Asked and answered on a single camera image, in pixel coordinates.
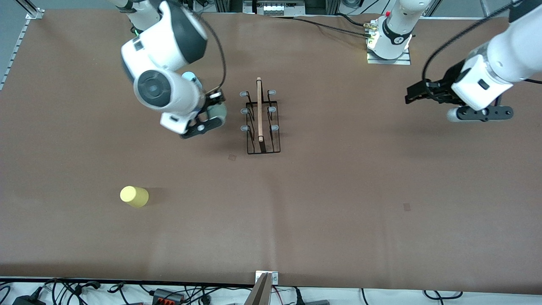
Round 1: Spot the pale green plastic cup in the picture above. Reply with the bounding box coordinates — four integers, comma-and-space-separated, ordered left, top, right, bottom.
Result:
207, 103, 228, 125

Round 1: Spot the black wire cup holder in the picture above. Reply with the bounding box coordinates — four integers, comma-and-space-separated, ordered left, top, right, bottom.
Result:
240, 77, 282, 155

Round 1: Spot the yellow plastic cup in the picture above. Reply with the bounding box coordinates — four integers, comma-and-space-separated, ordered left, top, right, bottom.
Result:
120, 186, 149, 208

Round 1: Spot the light blue plastic cup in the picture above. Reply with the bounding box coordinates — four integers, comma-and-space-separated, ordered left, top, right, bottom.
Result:
182, 71, 203, 88

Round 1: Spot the white power strip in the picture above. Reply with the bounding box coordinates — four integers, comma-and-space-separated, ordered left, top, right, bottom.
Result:
256, 0, 306, 17

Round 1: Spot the large table cover sheet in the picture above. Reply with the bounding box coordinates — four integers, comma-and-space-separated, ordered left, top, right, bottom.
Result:
0, 8, 542, 295

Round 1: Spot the black power adapter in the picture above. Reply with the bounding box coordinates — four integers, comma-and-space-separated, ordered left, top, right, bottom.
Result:
13, 292, 47, 305

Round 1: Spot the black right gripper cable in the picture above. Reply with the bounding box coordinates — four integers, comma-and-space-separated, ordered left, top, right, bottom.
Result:
197, 11, 228, 93

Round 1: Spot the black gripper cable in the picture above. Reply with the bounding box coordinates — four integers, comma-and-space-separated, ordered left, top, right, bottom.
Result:
422, 0, 524, 83
197, 11, 228, 93

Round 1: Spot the aluminium arm base plate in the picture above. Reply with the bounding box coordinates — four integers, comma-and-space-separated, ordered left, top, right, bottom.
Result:
366, 47, 412, 66

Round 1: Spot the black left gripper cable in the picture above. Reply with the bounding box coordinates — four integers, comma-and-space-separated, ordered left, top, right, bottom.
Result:
422, 0, 524, 83

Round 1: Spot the aluminium profile frame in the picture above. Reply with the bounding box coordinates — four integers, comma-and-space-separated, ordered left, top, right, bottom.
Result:
214, 0, 339, 16

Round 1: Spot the black braided cable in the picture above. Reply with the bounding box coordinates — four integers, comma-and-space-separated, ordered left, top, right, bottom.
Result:
269, 16, 371, 39
292, 13, 373, 28

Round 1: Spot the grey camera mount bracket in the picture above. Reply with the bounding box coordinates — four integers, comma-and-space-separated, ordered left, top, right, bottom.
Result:
243, 271, 280, 305

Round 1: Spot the black orange cable connector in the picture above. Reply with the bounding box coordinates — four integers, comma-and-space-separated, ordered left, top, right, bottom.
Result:
152, 288, 185, 304

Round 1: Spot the perforated aluminium rail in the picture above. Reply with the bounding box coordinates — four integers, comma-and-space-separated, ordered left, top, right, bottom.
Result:
0, 18, 33, 90

